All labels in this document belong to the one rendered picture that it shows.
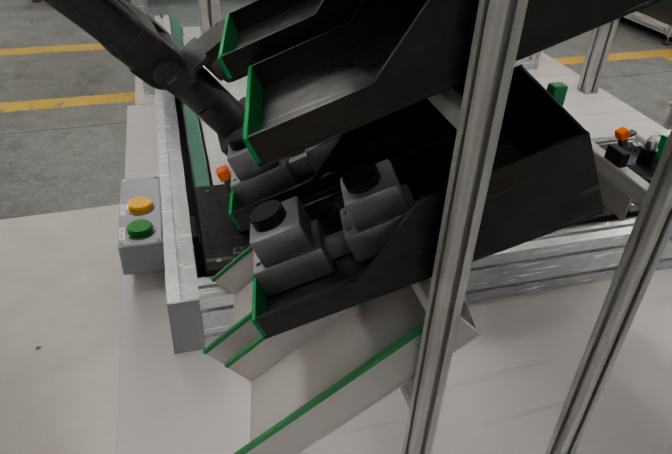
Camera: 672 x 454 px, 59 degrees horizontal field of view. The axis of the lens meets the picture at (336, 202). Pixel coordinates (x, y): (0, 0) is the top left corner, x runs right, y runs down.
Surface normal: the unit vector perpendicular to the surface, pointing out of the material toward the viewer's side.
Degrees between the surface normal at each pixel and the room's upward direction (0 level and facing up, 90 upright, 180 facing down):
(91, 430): 0
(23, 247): 0
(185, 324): 90
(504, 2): 90
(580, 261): 90
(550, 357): 0
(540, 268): 90
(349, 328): 45
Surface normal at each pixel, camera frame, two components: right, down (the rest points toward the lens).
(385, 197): 0.10, 0.55
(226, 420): 0.04, -0.83
